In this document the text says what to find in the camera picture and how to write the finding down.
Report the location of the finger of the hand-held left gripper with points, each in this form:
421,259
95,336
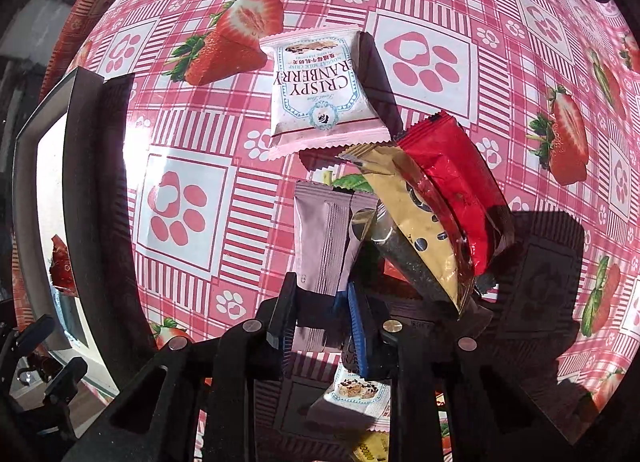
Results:
65,379
32,337

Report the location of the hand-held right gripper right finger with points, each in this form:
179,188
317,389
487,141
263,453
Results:
359,332

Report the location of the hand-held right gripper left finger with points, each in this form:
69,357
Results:
282,322

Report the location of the red snack packet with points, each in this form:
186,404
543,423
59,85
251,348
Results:
450,182
63,267

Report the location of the mauve snack packet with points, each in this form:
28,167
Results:
322,237

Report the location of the black tray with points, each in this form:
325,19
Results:
95,192

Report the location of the pink and white snack packet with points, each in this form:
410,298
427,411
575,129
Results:
357,392
320,92

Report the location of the yellow snack packet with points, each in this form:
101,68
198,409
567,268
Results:
372,449

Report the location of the gold snack packet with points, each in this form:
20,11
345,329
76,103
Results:
415,222

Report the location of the strawberry printed tablecloth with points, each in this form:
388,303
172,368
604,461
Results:
440,52

